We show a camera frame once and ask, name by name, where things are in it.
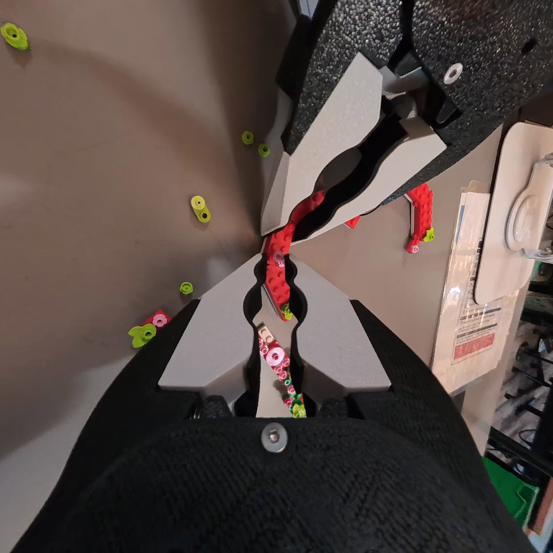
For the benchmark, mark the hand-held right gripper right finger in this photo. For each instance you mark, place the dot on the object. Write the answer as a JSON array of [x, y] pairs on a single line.
[[341, 341]]

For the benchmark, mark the short red lego arc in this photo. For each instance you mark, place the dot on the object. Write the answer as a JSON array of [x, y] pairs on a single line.
[[273, 281]]

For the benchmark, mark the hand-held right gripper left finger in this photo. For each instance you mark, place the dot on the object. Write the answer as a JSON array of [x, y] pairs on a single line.
[[207, 341]]

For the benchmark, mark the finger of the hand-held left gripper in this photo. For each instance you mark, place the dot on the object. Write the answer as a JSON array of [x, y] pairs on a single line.
[[341, 112], [406, 155]]

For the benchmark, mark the red tile with pink flower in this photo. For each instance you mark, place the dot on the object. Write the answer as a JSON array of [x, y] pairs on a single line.
[[160, 319]]

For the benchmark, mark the green round lego stud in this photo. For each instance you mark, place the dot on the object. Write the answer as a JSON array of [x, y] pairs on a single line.
[[186, 287]]

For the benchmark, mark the lime green lego leaf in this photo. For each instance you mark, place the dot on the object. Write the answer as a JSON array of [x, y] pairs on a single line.
[[138, 335]]

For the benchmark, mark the white plastic tray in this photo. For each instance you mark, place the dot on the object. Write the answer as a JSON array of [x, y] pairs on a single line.
[[501, 173]]

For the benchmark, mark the lime two-hole lego plate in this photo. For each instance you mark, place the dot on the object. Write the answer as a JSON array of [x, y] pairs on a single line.
[[201, 208]]

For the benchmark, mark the paper instruction sheet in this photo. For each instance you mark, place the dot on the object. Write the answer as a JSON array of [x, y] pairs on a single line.
[[458, 293]]

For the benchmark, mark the green plastic bin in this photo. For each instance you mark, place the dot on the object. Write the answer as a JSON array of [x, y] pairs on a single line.
[[509, 492]]

